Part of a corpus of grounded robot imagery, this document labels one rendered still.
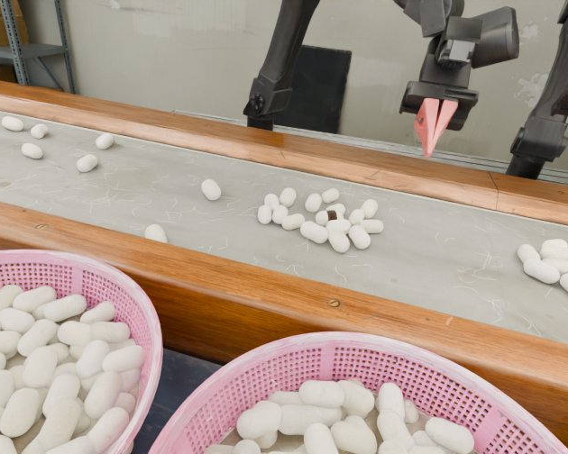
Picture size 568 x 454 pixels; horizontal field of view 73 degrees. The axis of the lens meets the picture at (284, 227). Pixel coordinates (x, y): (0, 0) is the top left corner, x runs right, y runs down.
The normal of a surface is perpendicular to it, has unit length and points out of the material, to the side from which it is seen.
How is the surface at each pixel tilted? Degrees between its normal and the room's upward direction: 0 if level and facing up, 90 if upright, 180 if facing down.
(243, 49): 90
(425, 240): 0
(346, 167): 45
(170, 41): 90
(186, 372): 0
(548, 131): 66
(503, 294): 0
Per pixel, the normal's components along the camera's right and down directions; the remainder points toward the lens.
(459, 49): -0.22, 0.28
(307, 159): -0.11, -0.26
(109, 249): 0.11, -0.85
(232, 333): -0.26, 0.48
